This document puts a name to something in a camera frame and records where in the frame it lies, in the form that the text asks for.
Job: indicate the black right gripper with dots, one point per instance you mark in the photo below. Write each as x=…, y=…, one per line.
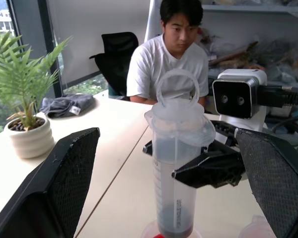
x=223, y=132

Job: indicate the clear empty plastic cup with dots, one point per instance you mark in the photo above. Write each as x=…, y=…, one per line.
x=257, y=228

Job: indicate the grey folded cloth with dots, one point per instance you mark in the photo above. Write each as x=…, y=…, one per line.
x=64, y=104

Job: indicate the clear cup with red liquid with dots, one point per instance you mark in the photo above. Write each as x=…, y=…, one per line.
x=149, y=230

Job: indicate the black office chair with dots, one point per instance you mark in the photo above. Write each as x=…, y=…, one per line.
x=116, y=62

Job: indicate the person in white t-shirt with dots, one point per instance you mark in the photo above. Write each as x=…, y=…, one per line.
x=161, y=62

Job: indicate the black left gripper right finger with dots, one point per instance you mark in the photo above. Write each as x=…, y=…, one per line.
x=275, y=178

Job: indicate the large clear plastic syringe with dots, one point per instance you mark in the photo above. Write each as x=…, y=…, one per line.
x=169, y=153

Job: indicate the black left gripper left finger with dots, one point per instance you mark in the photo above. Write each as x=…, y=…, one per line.
x=52, y=188

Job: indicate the white shelf with clutter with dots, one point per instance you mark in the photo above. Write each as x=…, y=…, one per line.
x=263, y=49

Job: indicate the green plant in white pot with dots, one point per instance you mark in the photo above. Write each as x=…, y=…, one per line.
x=27, y=134

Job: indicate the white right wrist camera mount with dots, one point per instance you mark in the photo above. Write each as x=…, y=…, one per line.
x=234, y=96

